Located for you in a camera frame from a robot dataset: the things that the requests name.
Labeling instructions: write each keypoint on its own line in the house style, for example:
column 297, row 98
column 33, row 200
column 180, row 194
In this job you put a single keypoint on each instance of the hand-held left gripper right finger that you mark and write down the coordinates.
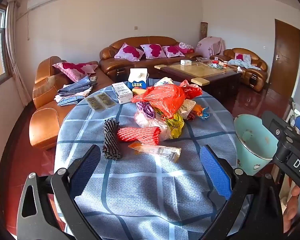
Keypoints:
column 215, row 170

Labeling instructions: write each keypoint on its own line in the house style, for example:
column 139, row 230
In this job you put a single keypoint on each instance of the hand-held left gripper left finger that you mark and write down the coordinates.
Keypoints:
column 86, row 172

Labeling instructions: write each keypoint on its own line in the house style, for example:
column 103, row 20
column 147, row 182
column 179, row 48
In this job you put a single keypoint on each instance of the light blue trash bin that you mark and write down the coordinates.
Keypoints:
column 252, row 140

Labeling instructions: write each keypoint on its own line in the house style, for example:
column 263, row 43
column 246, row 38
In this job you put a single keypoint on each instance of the black foam net sleeve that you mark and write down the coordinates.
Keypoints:
column 111, row 140

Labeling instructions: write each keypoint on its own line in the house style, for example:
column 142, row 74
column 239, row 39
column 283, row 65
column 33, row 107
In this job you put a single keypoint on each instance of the clear plastic wrapper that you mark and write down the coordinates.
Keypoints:
column 162, row 151

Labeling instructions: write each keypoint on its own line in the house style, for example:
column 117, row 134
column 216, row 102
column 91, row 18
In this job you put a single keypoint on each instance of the orange and blue wrapper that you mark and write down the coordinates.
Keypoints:
column 202, row 113

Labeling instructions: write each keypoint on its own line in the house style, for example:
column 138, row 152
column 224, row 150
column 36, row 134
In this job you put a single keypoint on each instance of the yellow patterned wrapper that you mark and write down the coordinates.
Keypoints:
column 176, row 125

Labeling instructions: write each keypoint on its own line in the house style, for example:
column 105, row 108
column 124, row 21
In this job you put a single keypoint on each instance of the red foam net sleeve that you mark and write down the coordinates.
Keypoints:
column 140, row 135

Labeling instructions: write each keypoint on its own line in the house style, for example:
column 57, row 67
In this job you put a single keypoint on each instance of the pale snack packet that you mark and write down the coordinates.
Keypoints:
column 188, row 106

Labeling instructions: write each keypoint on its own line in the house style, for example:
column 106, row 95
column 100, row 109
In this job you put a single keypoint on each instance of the purple wrapper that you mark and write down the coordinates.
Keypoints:
column 146, row 110

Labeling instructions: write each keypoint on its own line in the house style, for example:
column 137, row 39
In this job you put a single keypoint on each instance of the orange plastic bag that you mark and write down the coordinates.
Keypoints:
column 162, row 97

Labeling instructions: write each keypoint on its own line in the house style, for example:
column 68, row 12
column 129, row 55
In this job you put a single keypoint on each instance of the person's right hand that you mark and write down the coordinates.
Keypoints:
column 291, row 210

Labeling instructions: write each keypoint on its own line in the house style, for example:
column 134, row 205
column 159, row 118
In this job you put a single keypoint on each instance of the brown leather armchair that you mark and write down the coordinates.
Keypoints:
column 255, row 76

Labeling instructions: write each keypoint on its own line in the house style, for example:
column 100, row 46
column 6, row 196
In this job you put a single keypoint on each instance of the blue plaid tablecloth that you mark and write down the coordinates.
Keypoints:
column 145, row 180

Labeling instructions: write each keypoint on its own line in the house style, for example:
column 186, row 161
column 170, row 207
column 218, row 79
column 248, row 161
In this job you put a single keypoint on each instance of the brown leather chaise sofa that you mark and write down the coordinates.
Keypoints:
column 45, row 122

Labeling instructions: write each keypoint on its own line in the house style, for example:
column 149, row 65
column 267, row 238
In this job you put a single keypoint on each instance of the brown wooden door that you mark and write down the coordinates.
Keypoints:
column 285, row 60

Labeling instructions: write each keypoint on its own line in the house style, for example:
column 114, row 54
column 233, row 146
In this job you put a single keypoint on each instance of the light blue clothes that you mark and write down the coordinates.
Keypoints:
column 245, row 63

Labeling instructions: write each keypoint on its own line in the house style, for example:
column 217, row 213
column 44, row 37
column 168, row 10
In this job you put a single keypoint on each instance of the small pink flower pillow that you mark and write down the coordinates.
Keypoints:
column 239, row 56

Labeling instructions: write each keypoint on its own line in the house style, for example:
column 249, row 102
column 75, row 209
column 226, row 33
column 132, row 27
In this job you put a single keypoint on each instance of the folded blue plaid cloth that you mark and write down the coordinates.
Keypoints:
column 75, row 90

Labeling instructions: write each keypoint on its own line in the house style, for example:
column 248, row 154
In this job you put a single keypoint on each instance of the white cardboard box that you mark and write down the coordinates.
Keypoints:
column 122, row 92

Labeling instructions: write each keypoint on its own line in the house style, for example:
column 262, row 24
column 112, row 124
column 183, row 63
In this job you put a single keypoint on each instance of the clear plastic tray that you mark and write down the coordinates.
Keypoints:
column 203, row 60

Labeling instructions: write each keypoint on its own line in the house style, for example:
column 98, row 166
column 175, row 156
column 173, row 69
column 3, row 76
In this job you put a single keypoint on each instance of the beige packet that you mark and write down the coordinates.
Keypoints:
column 165, row 82

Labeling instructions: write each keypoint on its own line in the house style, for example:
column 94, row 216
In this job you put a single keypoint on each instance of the dark wooden coffee table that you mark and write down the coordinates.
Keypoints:
column 190, row 70

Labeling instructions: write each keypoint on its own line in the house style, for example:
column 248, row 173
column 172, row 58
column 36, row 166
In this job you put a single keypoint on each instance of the large pink flower pillow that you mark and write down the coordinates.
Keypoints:
column 75, row 70

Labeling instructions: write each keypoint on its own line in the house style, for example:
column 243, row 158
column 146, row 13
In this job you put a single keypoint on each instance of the pink floral cover cloth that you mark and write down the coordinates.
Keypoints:
column 211, row 46

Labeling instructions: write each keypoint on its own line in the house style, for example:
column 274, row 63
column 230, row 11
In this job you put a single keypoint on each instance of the white tissue box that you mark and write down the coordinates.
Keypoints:
column 186, row 62

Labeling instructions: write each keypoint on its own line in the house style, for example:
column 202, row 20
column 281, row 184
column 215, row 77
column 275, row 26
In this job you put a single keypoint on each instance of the folded pink blanket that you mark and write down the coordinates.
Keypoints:
column 186, row 47

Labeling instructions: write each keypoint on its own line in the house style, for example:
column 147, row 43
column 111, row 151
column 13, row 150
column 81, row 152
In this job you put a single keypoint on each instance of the rolled patterned mat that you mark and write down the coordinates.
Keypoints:
column 204, row 30

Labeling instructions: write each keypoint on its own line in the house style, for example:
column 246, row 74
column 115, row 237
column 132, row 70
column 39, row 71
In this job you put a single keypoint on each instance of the long brown leather sofa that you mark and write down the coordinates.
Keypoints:
column 130, row 41

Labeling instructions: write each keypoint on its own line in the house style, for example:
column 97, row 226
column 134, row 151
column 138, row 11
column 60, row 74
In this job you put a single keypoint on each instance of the beige curtain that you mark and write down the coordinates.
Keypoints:
column 15, row 50

